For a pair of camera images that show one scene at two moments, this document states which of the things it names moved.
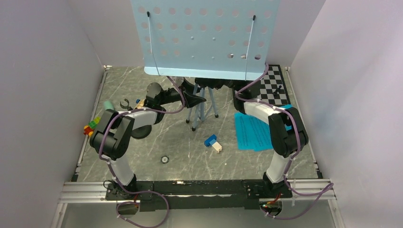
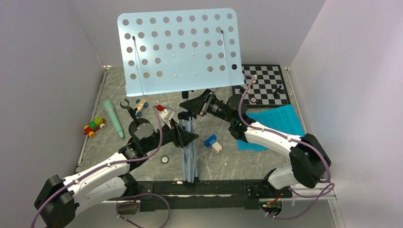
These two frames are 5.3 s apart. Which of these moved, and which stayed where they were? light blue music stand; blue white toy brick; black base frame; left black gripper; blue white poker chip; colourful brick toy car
Moved: left black gripper; light blue music stand
Stayed: colourful brick toy car; blue white toy brick; blue white poker chip; black base frame
